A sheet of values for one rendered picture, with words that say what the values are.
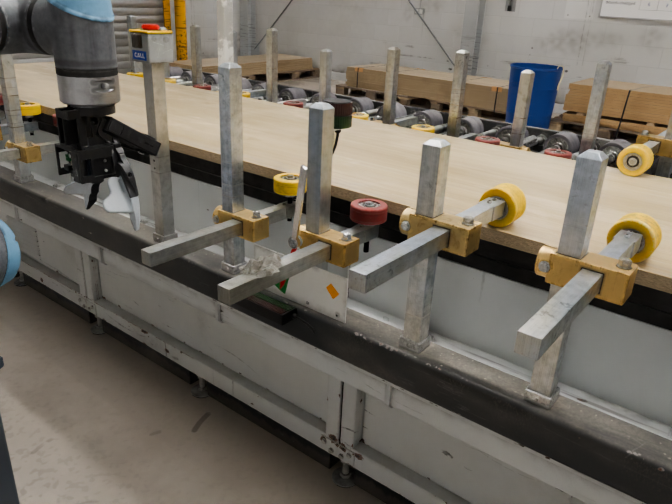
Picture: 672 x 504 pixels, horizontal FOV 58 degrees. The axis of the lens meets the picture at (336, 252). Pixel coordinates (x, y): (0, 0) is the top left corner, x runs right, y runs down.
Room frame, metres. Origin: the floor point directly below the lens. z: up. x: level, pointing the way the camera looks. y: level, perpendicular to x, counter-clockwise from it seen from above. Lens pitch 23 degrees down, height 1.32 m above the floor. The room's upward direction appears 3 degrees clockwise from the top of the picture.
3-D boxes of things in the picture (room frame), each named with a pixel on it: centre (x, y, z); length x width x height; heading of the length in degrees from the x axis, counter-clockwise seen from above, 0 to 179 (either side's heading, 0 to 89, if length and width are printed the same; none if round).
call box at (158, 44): (1.46, 0.45, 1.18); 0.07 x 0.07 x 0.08; 53
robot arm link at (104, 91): (0.96, 0.40, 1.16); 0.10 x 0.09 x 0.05; 52
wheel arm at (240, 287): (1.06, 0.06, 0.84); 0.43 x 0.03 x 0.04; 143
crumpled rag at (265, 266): (0.98, 0.13, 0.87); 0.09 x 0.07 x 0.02; 143
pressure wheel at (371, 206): (1.23, -0.07, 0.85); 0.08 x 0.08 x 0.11
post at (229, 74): (1.31, 0.24, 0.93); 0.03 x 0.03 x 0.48; 53
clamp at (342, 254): (1.14, 0.02, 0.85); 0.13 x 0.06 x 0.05; 53
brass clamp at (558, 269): (0.84, -0.38, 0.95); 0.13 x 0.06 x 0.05; 53
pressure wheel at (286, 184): (1.40, 0.12, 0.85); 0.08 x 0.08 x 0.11
